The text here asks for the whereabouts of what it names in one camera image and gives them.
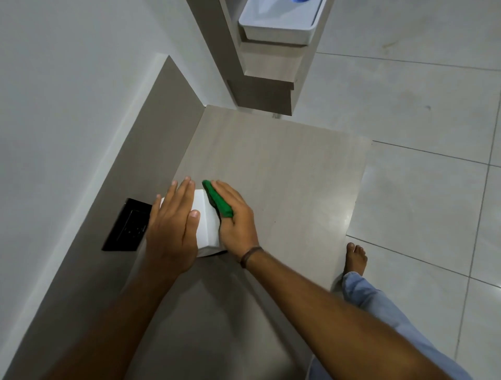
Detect person's bare foot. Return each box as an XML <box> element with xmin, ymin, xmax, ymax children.
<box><xmin>343</xmin><ymin>242</ymin><xmax>368</xmax><ymax>277</ymax></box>

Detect black wall socket panel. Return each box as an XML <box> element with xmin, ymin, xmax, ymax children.
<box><xmin>101</xmin><ymin>198</ymin><xmax>153</xmax><ymax>252</ymax></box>

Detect grey wooden shelf unit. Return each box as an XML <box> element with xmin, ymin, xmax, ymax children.
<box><xmin>186</xmin><ymin>0</ymin><xmax>336</xmax><ymax>117</ymax></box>

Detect white plastic tray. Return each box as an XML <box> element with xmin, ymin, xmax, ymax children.
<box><xmin>238</xmin><ymin>0</ymin><xmax>328</xmax><ymax>46</ymax></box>

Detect person's left forearm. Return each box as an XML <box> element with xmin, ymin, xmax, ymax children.
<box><xmin>42</xmin><ymin>263</ymin><xmax>197</xmax><ymax>380</ymax></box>

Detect person's right hand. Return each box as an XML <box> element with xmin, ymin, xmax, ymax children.
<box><xmin>211</xmin><ymin>180</ymin><xmax>260</xmax><ymax>262</ymax></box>

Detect person's left hand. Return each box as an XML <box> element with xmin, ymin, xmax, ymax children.
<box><xmin>146</xmin><ymin>176</ymin><xmax>201</xmax><ymax>275</ymax></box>

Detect brown wristband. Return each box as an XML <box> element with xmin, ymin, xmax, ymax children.
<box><xmin>240</xmin><ymin>246</ymin><xmax>264</xmax><ymax>269</ymax></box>

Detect green cloth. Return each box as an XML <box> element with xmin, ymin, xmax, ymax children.
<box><xmin>202</xmin><ymin>180</ymin><xmax>234</xmax><ymax>218</ymax></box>

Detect person's blue jeans leg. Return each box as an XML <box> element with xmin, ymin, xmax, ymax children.
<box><xmin>308</xmin><ymin>271</ymin><xmax>475</xmax><ymax>380</ymax></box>

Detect person's right forearm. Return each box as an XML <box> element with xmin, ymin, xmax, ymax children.
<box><xmin>243</xmin><ymin>250</ymin><xmax>452</xmax><ymax>380</ymax></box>

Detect white faceted box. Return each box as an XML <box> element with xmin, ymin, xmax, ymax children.
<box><xmin>158</xmin><ymin>189</ymin><xmax>224</xmax><ymax>258</ymax></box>

